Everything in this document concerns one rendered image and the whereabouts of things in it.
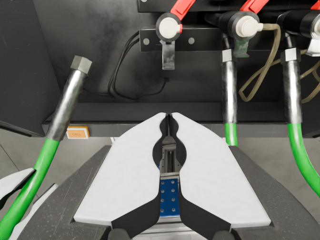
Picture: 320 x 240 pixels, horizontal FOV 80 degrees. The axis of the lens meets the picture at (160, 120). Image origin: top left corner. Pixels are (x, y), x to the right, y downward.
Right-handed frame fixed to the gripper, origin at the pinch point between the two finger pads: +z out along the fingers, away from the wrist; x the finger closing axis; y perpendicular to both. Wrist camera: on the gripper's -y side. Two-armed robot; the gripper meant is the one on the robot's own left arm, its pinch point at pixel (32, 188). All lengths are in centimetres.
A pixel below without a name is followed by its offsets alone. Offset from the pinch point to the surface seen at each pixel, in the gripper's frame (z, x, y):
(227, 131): 17.2, 13.8, -0.9
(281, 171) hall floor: 93, 135, 128
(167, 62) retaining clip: 18.7, 2.7, -2.7
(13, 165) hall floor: -40, -71, 200
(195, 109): 30.6, 13.8, 23.3
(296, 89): 25.8, 17.4, -4.7
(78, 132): 8.5, -6.2, 27.0
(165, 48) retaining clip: 19.3, 1.7, -3.8
